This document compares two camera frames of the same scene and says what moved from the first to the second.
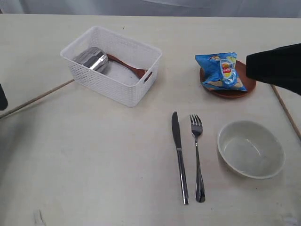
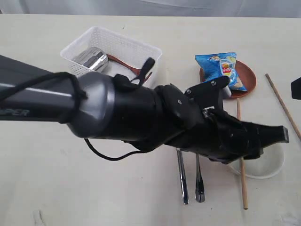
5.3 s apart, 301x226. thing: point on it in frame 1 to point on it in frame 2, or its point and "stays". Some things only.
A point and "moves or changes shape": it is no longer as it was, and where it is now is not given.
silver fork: (197, 128) stays
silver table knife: (177, 137) stays
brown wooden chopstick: (286, 109) stays
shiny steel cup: (94, 58) stays
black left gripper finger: (3, 101) to (178, 121)
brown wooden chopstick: (38, 97) moves or changes shape
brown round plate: (248, 83) stays
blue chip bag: (219, 71) stays
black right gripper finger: (280, 66) to (296, 88)
